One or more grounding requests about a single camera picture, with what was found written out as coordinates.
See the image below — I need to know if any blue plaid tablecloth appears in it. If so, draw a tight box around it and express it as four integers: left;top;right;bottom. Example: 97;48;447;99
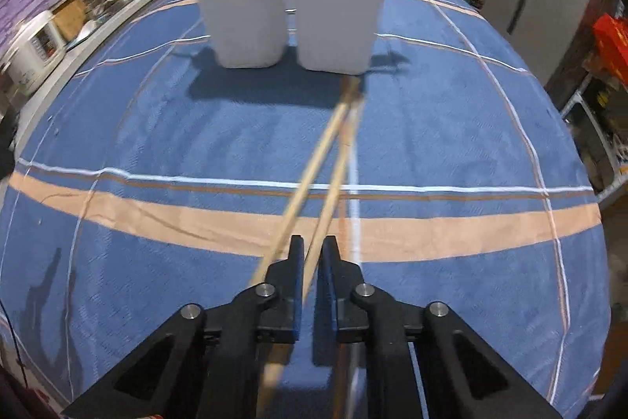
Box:
1;0;610;418

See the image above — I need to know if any white two-compartment utensil holder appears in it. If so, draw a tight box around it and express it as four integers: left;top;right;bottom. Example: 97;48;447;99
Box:
197;0;384;75

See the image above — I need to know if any white metal storage shelf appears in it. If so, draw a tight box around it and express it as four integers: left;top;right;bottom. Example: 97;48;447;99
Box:
561;72;627;209

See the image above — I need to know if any white rice cooker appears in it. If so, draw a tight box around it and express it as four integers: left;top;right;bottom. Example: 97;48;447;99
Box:
1;11;66;96

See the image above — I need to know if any red plastic bag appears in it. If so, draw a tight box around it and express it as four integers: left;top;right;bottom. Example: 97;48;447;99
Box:
593;14;628;85

